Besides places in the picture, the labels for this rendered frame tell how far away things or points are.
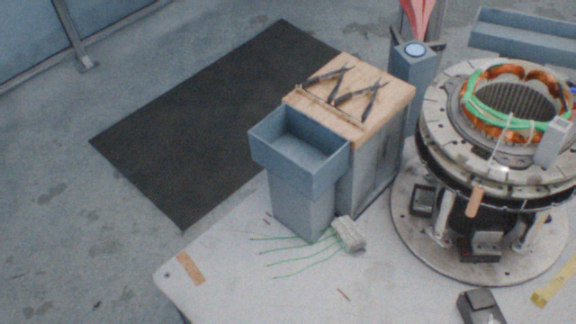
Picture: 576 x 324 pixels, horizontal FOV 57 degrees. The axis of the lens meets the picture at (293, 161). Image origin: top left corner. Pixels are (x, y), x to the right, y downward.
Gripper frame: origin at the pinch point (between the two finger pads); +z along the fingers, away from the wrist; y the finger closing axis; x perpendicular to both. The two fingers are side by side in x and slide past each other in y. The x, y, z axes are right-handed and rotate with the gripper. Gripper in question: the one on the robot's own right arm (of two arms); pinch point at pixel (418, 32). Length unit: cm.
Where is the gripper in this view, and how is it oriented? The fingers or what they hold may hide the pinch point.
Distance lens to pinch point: 69.8
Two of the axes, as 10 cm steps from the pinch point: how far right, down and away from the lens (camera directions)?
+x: -1.1, -3.0, 9.5
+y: 9.9, -1.4, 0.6
